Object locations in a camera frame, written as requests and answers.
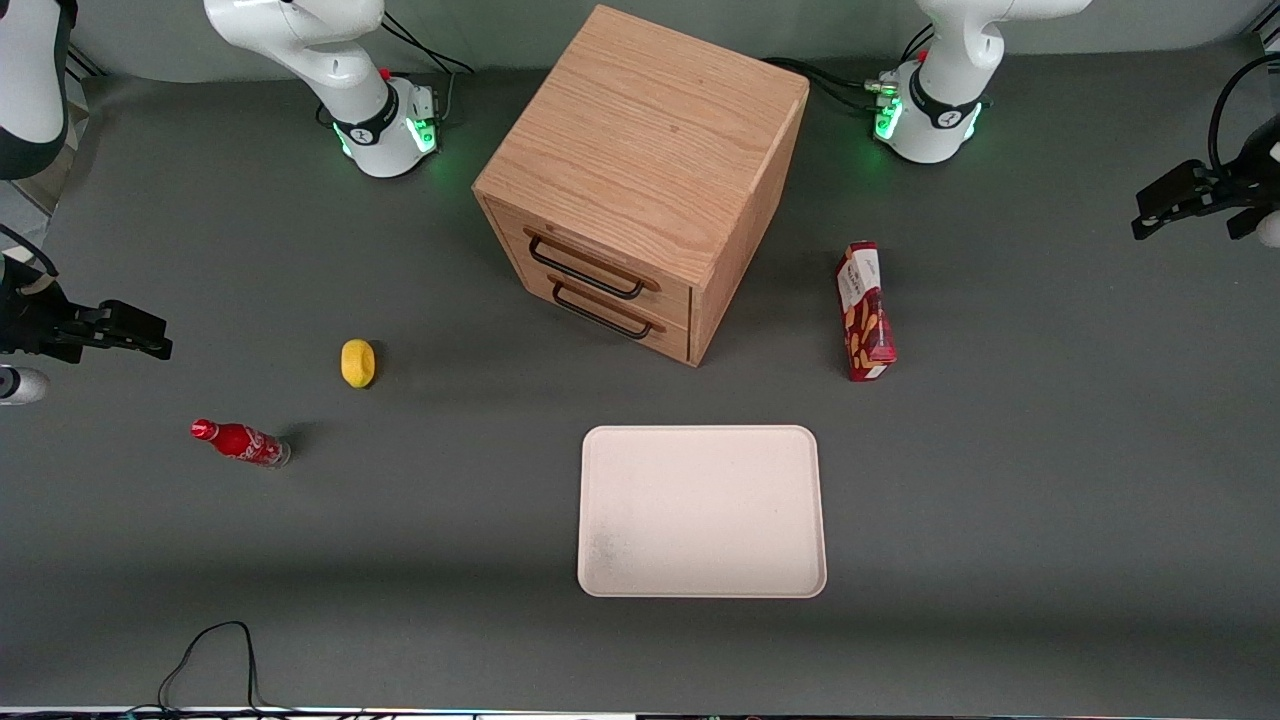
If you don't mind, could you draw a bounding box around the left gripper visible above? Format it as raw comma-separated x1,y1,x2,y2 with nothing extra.
1131,110,1280,242

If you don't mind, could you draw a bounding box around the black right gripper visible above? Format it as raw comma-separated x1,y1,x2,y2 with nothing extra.
0,260,174,364

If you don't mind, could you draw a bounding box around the red cookie box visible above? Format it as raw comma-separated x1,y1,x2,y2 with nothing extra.
837,241,898,383

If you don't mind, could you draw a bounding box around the white rectangular tray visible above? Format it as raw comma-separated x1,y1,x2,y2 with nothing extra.
577,425,829,600

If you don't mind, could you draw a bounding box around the red cola bottle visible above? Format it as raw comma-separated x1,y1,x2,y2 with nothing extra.
190,418,292,469

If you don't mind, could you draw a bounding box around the yellow lemon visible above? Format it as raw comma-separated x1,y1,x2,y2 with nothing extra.
340,339,377,389

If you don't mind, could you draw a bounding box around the wooden drawer front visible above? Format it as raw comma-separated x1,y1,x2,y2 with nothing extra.
513,270,692,364
484,198,694,321

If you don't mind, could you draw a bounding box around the wooden drawer cabinet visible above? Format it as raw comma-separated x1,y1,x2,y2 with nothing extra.
472,4,811,369

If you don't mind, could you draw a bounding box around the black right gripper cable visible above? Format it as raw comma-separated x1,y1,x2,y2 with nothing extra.
0,224,59,278

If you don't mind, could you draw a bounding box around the black looped table cable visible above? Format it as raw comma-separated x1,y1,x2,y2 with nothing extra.
125,620,301,717

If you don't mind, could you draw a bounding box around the black left arm base cable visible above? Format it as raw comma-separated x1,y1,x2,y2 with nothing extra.
764,56,898,113

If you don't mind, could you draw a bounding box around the black arm base cable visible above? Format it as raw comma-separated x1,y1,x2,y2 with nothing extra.
380,12,475,126
764,56,898,113

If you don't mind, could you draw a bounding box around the black right arm base cable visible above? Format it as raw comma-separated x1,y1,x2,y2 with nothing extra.
380,12,475,126

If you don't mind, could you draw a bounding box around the black drawer handle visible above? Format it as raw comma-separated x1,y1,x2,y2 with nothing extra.
549,275,666,341
524,230,661,301

